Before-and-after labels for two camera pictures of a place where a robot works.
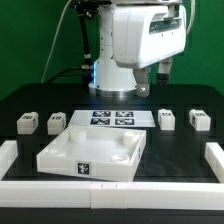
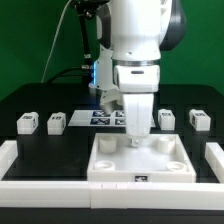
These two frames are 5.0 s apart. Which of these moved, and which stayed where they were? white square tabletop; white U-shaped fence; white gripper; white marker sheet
Moved: white gripper; white square tabletop
Stayed: white marker sheet; white U-shaped fence
